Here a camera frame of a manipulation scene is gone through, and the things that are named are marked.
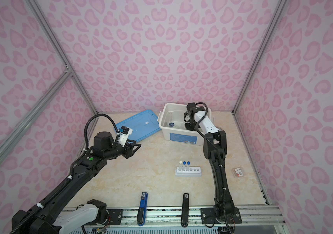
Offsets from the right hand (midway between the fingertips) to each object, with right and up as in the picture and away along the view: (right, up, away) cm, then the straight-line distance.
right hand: (193, 128), depth 103 cm
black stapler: (-9, -42, -30) cm, 52 cm away
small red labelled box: (+24, -25, -17) cm, 38 cm away
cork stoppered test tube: (-11, -22, -19) cm, 31 cm away
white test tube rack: (-6, -24, -19) cm, 31 cm away
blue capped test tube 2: (-7, -17, -27) cm, 33 cm away
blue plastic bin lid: (-38, +3, +10) cm, 39 cm away
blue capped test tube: (-9, -17, -28) cm, 34 cm away
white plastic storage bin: (-13, +11, +2) cm, 17 cm away
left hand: (-33, -6, -27) cm, 43 cm away
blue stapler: (-30, -40, -29) cm, 58 cm away
